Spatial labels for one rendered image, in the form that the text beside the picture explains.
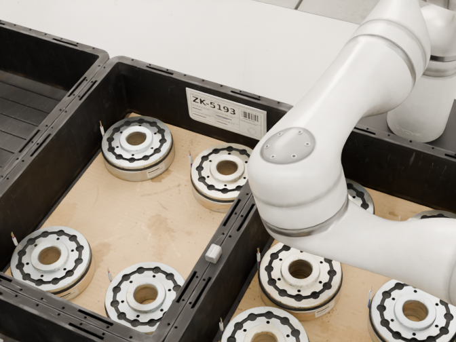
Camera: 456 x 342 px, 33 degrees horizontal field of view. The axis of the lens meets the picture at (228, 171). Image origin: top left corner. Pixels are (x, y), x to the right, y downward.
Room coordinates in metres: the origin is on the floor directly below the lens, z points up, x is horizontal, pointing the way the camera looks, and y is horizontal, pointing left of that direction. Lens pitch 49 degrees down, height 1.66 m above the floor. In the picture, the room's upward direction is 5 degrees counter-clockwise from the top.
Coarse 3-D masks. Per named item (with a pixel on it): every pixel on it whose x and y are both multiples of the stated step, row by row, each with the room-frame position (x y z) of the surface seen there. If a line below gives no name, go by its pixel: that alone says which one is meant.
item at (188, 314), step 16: (368, 128) 0.69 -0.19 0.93; (400, 144) 0.66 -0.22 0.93; (416, 144) 0.66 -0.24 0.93; (448, 160) 0.63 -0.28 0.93; (256, 208) 0.58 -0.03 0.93; (240, 224) 0.56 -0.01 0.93; (224, 240) 0.53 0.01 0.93; (224, 256) 0.51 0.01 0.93; (208, 272) 0.49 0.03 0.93; (208, 288) 0.47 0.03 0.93; (192, 304) 0.45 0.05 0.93; (176, 320) 0.43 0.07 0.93; (192, 320) 0.43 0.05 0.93; (176, 336) 0.41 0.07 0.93
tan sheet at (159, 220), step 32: (96, 160) 0.77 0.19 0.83; (192, 160) 0.76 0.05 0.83; (96, 192) 0.71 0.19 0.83; (128, 192) 0.71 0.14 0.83; (160, 192) 0.70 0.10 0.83; (192, 192) 0.70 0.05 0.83; (64, 224) 0.66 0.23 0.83; (96, 224) 0.65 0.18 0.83; (128, 224) 0.65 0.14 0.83; (160, 224) 0.64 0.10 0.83; (192, 224) 0.64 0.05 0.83; (96, 256) 0.60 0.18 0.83; (128, 256) 0.59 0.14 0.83; (160, 256) 0.59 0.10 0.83; (192, 256) 0.59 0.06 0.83; (96, 288) 0.55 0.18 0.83
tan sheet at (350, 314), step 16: (368, 192) 0.67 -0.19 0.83; (384, 208) 0.64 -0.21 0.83; (400, 208) 0.64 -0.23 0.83; (416, 208) 0.63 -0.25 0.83; (256, 272) 0.55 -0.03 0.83; (352, 272) 0.54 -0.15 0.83; (368, 272) 0.54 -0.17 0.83; (256, 288) 0.53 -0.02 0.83; (352, 288) 0.52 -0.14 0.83; (368, 288) 0.51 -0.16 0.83; (240, 304) 0.51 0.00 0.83; (256, 304) 0.51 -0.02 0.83; (336, 304) 0.50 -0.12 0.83; (352, 304) 0.49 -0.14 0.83; (320, 320) 0.48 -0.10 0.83; (336, 320) 0.47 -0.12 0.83; (352, 320) 0.47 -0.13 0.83; (416, 320) 0.46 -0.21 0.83; (320, 336) 0.45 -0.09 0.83; (336, 336) 0.45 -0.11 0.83; (352, 336) 0.45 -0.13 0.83; (368, 336) 0.45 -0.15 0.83
